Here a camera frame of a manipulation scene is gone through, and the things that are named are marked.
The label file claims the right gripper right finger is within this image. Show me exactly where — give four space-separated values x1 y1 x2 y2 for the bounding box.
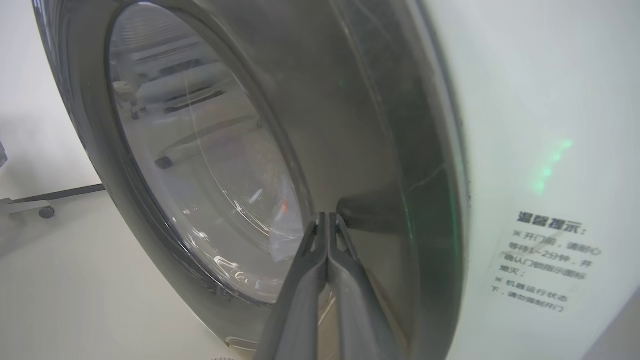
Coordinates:
327 212 403 360

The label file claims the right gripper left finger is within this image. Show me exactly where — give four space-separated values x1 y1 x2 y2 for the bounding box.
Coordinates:
255 212 328 360

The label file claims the round grey washing machine door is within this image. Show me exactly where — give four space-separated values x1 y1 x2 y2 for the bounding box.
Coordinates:
32 0 471 360

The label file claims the white front-load washing machine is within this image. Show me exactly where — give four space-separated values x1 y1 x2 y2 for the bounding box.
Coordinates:
190 0 640 360

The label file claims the clear warning text sticker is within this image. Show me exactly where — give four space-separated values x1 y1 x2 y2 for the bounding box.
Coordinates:
490 210 603 316

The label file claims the grey stand leg with caster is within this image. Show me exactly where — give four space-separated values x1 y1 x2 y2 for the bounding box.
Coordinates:
0 184 106 220

